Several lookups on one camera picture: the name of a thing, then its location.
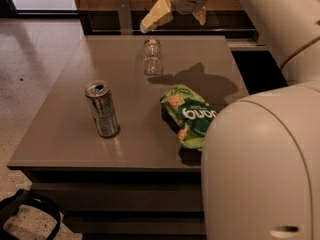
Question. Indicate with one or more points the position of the clear plastic water bottle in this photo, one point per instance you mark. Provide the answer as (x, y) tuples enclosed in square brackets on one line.
[(152, 57)]

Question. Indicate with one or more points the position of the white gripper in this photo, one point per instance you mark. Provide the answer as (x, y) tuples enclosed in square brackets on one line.
[(187, 1)]

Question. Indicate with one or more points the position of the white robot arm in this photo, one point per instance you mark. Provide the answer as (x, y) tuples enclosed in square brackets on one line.
[(260, 165)]

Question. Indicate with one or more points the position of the left metal bracket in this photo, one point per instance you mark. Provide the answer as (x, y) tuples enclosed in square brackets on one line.
[(124, 16)]

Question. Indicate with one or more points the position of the grey drawer cabinet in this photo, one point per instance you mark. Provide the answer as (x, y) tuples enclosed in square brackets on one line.
[(138, 184)]

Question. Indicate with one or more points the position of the silver drink can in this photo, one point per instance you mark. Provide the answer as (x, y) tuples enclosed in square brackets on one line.
[(99, 98)]

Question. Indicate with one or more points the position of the green snack bag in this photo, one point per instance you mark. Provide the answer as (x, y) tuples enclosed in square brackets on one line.
[(192, 114)]

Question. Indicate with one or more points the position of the wooden wall counter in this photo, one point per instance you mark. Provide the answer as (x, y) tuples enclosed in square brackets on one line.
[(224, 18)]

